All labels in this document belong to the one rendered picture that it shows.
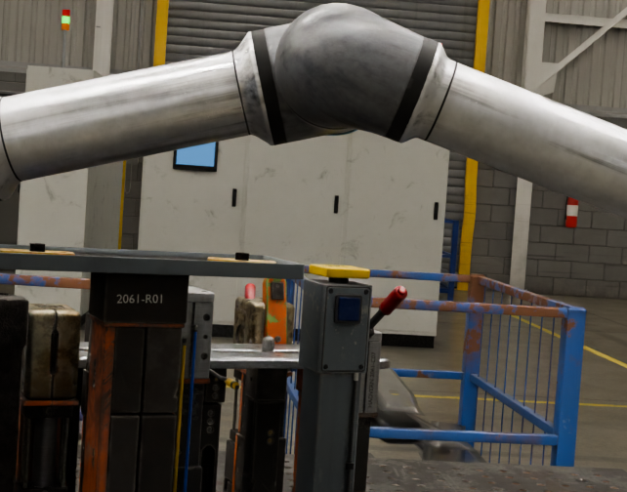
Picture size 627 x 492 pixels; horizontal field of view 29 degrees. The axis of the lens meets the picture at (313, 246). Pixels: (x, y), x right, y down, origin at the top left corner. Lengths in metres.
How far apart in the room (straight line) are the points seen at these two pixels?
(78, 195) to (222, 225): 1.12
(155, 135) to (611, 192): 0.44
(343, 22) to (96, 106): 0.27
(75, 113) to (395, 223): 8.55
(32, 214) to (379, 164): 2.71
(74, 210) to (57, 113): 8.34
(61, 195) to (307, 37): 8.50
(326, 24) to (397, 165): 8.61
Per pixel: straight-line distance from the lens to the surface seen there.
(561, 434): 3.74
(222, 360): 1.78
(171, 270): 1.41
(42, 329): 1.59
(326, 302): 1.52
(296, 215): 9.60
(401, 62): 1.07
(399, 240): 9.73
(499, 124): 1.08
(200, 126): 1.21
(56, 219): 9.58
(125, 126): 1.21
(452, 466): 2.58
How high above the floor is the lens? 1.27
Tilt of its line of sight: 3 degrees down
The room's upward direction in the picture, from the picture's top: 4 degrees clockwise
